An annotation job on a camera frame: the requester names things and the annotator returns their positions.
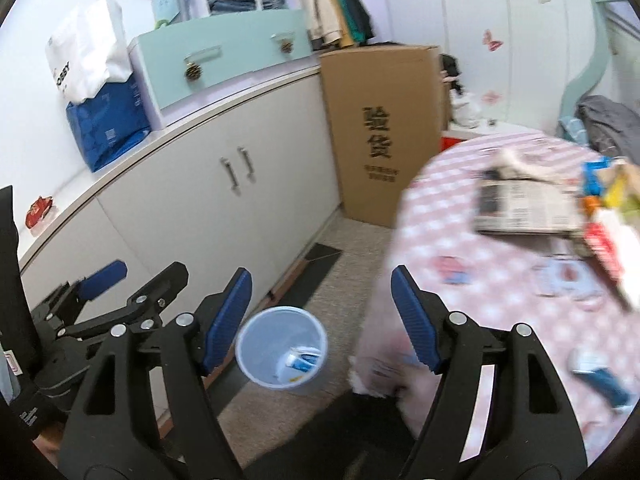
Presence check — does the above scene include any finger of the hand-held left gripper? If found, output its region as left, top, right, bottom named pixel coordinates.
left=56, top=261, right=190, bottom=347
left=30, top=260, right=128, bottom=332

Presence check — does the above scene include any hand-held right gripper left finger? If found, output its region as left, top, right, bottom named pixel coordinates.
left=59, top=267, right=253, bottom=480

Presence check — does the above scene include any green hanging garment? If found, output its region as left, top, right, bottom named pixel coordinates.
left=327, top=0, right=376, bottom=43

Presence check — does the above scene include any white crumpled paper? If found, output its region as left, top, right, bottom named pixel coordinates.
left=490, top=146, right=571, bottom=183

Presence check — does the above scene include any white round waste bin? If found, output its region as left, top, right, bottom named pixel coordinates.
left=234, top=306, right=328, bottom=392

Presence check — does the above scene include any beige hanging garment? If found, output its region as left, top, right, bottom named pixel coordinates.
left=292, top=0, right=346, bottom=51

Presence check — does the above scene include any teal drawer unit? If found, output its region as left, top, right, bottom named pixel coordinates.
left=127, top=8, right=315, bottom=128

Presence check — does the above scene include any white curved cabinet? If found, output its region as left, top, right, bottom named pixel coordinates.
left=17, top=62, right=346, bottom=411

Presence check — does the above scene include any metal cabinet handle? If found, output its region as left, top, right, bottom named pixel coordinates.
left=237, top=146, right=256, bottom=183
left=221, top=156, right=242, bottom=195

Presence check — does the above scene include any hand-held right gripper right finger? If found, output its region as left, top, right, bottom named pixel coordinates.
left=391, top=266, right=588, bottom=480

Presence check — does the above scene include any white toy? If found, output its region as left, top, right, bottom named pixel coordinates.
left=450, top=92, right=483, bottom=128

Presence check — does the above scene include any blue packet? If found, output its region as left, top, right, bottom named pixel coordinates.
left=580, top=157, right=613, bottom=198

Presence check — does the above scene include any grey clothing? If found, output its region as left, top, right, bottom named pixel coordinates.
left=575, top=95, right=640, bottom=166

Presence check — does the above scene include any pink checkered tablecloth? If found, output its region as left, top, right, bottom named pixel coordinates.
left=350, top=130, right=640, bottom=461

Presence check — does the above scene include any yellow packet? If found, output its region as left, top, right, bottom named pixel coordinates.
left=602, top=160, right=640, bottom=211

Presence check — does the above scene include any folded newspaper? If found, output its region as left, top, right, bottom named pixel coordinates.
left=472, top=177, right=586, bottom=236

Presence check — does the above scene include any light blue cloth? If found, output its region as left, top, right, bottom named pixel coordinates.
left=557, top=115, right=583, bottom=143

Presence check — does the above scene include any dark cloth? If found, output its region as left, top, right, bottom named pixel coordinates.
left=0, top=185, right=42, bottom=376

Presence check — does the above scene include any blue plastic bag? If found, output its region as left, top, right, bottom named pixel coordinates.
left=66, top=77, right=152, bottom=173

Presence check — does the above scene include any red white packet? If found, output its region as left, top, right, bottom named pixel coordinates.
left=582, top=207, right=640, bottom=311

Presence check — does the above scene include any teal curved bed frame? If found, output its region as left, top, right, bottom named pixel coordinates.
left=560, top=0, right=623, bottom=136

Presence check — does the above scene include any large cardboard box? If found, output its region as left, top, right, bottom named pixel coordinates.
left=319, top=44, right=446, bottom=228

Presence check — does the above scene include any white plastic bag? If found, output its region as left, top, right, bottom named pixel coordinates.
left=45, top=0, right=133, bottom=103

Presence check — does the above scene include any blue white wrapper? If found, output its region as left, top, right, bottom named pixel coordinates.
left=285, top=345, right=321, bottom=376

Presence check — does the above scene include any white wardrobe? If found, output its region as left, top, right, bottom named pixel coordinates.
left=380, top=0, right=608, bottom=136

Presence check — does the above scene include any small red item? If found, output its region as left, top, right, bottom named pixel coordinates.
left=26, top=196, right=55, bottom=228

